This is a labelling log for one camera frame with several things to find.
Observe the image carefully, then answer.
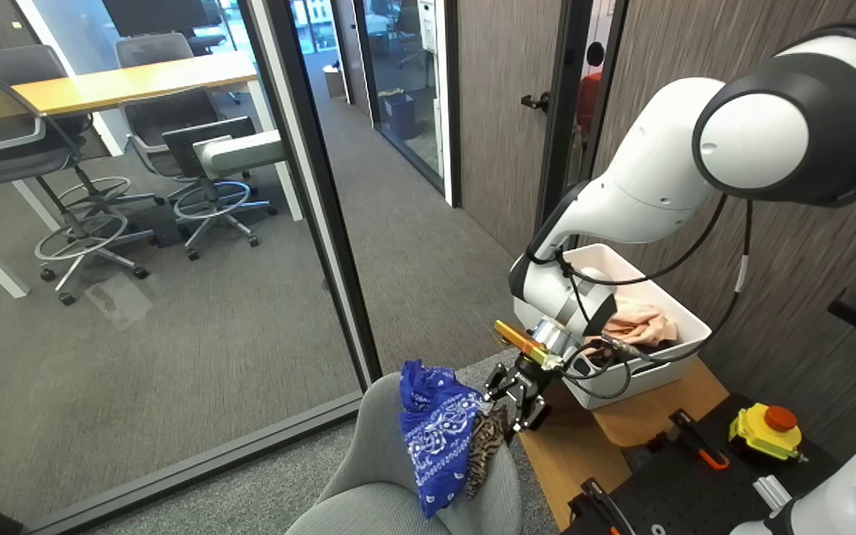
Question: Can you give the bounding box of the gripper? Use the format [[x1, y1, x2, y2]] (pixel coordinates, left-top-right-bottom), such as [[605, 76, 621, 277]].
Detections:
[[483, 354, 557, 434]]

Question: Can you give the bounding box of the animal print cloth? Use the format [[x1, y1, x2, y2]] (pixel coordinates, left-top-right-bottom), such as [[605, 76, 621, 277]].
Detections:
[[464, 401, 512, 500]]

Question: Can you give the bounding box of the white plastic basket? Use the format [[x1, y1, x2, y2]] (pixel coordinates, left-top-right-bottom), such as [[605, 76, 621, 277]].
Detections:
[[511, 243, 713, 411]]

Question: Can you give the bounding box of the peach cloth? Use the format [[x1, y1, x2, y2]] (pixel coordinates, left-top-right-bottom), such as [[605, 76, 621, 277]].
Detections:
[[584, 296, 679, 350]]

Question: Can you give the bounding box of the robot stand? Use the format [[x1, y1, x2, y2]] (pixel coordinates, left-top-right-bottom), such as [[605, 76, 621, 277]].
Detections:
[[517, 357, 856, 535]]

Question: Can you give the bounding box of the blue paisley bandana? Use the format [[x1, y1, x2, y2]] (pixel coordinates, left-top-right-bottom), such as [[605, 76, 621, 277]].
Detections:
[[398, 360, 485, 519]]

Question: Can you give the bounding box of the black and orange clamp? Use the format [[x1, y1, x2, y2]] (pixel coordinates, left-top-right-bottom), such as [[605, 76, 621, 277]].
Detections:
[[646, 409, 731, 471], [568, 478, 638, 535]]

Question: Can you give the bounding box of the grey armchair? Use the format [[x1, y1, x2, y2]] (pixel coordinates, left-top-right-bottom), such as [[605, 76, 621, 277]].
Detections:
[[285, 371, 524, 535]]

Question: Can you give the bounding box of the yellow emergency stop button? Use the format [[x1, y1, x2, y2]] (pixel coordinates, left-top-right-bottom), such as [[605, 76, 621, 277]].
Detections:
[[728, 403, 805, 463]]

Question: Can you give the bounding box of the wooden door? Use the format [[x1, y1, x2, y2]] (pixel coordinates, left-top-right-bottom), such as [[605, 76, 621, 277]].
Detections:
[[455, 0, 571, 258]]

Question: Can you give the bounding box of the blue waste bin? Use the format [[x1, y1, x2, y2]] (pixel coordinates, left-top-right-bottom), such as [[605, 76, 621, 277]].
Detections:
[[383, 90, 418, 141]]

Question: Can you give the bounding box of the white waste bin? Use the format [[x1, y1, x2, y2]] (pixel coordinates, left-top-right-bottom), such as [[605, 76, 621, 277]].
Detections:
[[322, 62, 348, 100]]

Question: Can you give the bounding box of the group of office chairs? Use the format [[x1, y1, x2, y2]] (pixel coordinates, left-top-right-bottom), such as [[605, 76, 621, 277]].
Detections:
[[0, 33, 285, 306]]

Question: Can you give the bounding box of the wooden meeting table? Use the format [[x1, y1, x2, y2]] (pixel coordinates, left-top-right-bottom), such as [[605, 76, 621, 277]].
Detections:
[[0, 50, 305, 299]]

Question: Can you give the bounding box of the black monitor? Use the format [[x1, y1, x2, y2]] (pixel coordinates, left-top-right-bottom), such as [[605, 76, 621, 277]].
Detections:
[[100, 0, 211, 39]]

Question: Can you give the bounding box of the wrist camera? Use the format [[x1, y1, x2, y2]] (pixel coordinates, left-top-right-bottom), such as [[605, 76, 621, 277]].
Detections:
[[493, 320, 549, 368]]

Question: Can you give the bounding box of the silver metal bracket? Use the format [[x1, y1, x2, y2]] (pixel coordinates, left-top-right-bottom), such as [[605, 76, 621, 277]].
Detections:
[[753, 475, 794, 513]]

